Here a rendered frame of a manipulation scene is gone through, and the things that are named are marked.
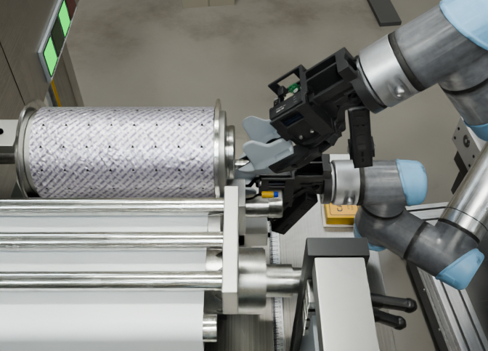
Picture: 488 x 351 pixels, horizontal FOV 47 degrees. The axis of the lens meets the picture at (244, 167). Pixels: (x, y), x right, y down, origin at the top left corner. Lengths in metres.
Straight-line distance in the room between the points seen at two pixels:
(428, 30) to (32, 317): 0.46
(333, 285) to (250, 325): 0.59
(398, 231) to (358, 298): 0.55
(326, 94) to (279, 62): 2.30
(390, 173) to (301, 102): 0.30
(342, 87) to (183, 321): 0.34
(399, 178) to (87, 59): 2.37
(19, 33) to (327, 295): 0.71
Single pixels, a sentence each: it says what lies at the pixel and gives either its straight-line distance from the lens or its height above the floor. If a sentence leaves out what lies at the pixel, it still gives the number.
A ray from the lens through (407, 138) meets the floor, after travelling 2.65.
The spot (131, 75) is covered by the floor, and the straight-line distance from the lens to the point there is 2.92.
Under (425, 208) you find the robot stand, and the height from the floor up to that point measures 0.23.
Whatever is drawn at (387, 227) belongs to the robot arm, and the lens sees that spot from 0.99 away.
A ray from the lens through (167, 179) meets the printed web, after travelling 0.73.
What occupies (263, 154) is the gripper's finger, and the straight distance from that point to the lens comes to 0.71.
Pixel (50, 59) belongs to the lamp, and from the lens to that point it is 1.10.
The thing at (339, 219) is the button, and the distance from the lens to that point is 1.13.
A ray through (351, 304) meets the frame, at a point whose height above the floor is 1.44.
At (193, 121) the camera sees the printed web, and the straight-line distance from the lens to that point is 0.73.
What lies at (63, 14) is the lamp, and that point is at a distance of 1.19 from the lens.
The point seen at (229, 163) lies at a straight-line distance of 0.74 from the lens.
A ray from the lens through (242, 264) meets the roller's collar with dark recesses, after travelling 0.53.
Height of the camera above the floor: 1.82
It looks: 49 degrees down
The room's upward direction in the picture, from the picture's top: straight up
